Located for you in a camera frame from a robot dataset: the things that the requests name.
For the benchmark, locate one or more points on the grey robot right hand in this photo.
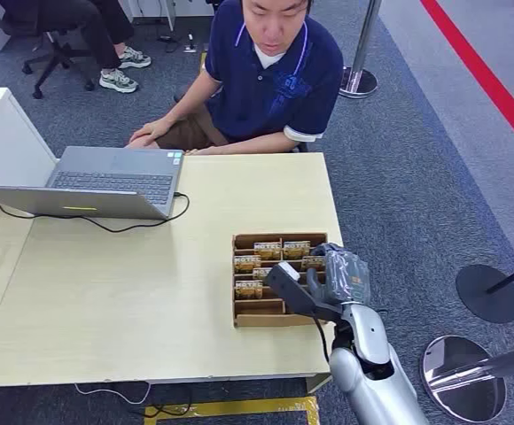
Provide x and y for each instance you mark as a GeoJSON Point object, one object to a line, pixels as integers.
{"type": "Point", "coordinates": [343, 278]}

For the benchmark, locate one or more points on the person's right hand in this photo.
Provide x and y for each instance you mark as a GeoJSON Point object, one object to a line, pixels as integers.
{"type": "Point", "coordinates": [150, 132]}

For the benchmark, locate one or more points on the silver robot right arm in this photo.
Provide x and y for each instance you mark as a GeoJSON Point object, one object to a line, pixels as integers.
{"type": "Point", "coordinates": [372, 375]}

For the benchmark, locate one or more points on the yellow floor tape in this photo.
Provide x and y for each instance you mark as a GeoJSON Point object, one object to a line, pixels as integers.
{"type": "Point", "coordinates": [239, 408]}

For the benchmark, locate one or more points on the person on office chair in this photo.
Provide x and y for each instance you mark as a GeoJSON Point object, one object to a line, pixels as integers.
{"type": "Point", "coordinates": [102, 35]}

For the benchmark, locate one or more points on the black stanchion with round base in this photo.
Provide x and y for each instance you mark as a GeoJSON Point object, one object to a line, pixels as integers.
{"type": "Point", "coordinates": [487, 293]}

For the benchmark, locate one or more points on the mirror chrome stanchion base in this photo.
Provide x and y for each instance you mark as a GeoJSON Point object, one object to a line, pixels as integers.
{"type": "Point", "coordinates": [461, 381]}

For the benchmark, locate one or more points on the wooden card organizer tray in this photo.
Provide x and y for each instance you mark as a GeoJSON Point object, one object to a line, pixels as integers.
{"type": "Point", "coordinates": [257, 314]}

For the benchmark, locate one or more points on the white power strip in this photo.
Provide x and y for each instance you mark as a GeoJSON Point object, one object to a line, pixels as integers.
{"type": "Point", "coordinates": [190, 44]}

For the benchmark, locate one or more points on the chrome stanchion with round base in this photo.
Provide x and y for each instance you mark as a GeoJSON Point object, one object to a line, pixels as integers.
{"type": "Point", "coordinates": [359, 76]}

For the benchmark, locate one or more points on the grey open laptop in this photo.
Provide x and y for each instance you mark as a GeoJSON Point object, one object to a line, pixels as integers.
{"type": "Point", "coordinates": [119, 182]}

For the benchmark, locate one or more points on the black office chair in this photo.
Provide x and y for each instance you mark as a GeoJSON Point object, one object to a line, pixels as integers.
{"type": "Point", "coordinates": [55, 58]}

